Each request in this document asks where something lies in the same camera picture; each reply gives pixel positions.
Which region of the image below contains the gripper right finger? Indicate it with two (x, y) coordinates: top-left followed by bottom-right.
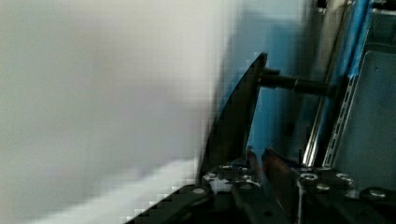
(262, 148), (297, 215)

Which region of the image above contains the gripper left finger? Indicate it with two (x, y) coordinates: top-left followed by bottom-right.
(246, 146), (265, 200)

